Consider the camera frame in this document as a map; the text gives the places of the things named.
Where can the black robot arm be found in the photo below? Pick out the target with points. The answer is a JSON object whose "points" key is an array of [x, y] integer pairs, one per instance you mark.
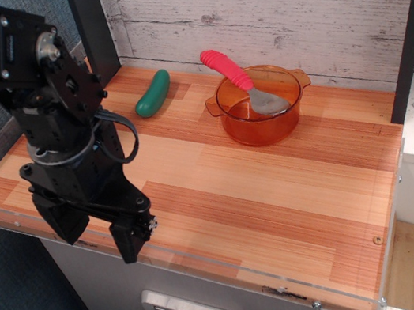
{"points": [[53, 98]]}

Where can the orange transparent plastic pot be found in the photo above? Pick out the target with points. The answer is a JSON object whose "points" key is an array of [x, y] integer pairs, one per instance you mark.
{"points": [[232, 105]]}

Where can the pink handled metal spoon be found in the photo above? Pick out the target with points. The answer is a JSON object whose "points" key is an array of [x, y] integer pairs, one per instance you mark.
{"points": [[236, 79]]}

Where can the black vertical post right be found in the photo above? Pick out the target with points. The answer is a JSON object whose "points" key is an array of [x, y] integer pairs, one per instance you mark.
{"points": [[406, 71]]}

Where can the black vertical post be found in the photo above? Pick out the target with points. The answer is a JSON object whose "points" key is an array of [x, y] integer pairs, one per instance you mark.
{"points": [[406, 71], [96, 37]]}

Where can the green toy pickle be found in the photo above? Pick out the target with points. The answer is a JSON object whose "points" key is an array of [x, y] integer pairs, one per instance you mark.
{"points": [[156, 94]]}

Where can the grey toy fridge cabinet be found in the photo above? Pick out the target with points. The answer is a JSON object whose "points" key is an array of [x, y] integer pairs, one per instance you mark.
{"points": [[105, 282]]}

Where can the clear acrylic table guard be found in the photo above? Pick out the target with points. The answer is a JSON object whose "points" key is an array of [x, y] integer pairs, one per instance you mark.
{"points": [[306, 219]]}

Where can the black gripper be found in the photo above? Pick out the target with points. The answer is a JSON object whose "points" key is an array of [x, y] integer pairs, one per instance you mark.
{"points": [[69, 188]]}

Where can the black vertical post left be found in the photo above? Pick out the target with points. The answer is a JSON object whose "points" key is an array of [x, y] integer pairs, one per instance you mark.
{"points": [[96, 37]]}

